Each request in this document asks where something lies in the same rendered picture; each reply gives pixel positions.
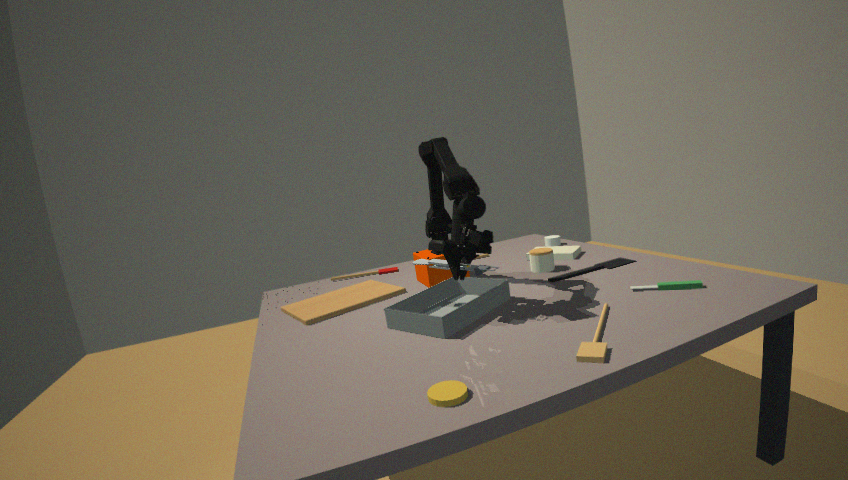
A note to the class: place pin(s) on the yellow flat disc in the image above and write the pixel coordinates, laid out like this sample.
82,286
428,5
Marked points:
453,391

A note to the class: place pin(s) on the grey rectangular roasting tin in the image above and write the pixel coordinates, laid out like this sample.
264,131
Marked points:
447,307

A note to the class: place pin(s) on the black spatula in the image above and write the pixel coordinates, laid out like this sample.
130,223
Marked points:
610,264

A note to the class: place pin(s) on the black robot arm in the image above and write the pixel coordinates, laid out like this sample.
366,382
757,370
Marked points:
459,186

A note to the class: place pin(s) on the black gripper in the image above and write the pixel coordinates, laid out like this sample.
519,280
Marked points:
457,256

